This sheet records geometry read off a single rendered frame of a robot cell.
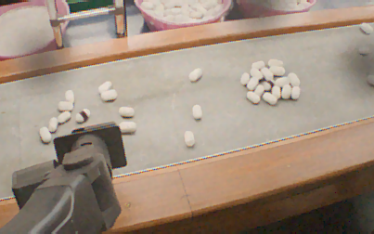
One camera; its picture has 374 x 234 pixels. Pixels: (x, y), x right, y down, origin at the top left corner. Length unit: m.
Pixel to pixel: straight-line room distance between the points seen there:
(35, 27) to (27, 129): 0.34
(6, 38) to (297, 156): 0.77
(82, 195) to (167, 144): 0.44
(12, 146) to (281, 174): 0.54
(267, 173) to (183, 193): 0.16
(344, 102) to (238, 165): 0.33
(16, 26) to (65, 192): 0.80
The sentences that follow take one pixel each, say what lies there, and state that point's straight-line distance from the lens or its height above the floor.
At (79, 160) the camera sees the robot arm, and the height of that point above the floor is 1.06.
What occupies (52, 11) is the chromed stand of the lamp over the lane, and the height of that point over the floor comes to 0.87.
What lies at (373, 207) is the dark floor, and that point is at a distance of 1.77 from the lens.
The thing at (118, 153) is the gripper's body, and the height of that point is 0.91.
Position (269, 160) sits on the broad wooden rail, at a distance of 0.79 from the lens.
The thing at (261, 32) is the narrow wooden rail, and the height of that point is 0.76.
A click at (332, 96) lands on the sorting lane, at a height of 0.74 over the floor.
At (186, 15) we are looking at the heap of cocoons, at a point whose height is 0.74.
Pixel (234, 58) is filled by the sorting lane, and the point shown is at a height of 0.74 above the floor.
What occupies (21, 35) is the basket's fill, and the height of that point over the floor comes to 0.74.
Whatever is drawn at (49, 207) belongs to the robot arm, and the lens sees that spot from 0.37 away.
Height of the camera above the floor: 1.42
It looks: 53 degrees down
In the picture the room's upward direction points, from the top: 4 degrees clockwise
